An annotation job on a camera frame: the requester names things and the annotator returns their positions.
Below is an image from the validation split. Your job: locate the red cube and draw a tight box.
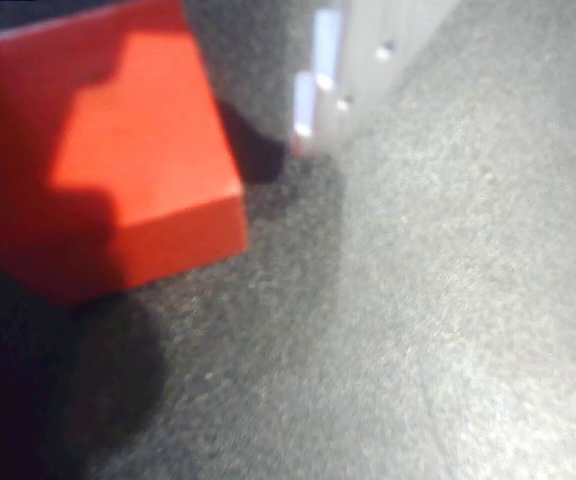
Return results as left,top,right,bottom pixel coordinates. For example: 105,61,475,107
0,0,250,307

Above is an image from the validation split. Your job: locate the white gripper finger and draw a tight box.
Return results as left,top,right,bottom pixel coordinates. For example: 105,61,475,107
290,0,465,158

